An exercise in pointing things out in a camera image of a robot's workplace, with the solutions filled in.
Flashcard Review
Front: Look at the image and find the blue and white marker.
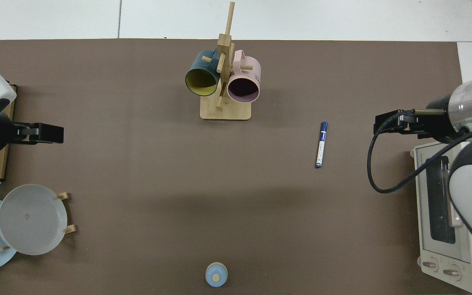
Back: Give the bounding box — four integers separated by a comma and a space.
315, 121, 329, 169

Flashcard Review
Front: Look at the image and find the grey plate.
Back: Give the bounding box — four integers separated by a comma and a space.
0, 184, 68, 256

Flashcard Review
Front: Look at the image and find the wooden plate rack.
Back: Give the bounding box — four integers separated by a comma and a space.
0, 191, 77, 252

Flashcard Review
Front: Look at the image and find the pale toaster oven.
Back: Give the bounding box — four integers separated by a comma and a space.
410, 137, 472, 294

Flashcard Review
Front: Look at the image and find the brown table cloth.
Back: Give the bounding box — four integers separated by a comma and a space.
0, 39, 471, 295

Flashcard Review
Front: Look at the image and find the pink mug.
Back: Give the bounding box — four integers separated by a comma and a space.
226, 50, 261, 104

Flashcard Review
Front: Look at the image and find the wooden cup stand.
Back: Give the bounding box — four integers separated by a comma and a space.
200, 1, 252, 121

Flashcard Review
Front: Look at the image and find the dark teal mug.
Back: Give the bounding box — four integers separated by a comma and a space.
184, 48, 222, 98

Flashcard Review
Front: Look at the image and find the small blue round bell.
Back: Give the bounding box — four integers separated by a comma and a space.
205, 262, 229, 288

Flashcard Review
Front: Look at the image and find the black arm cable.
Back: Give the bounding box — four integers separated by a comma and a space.
366, 108, 472, 195

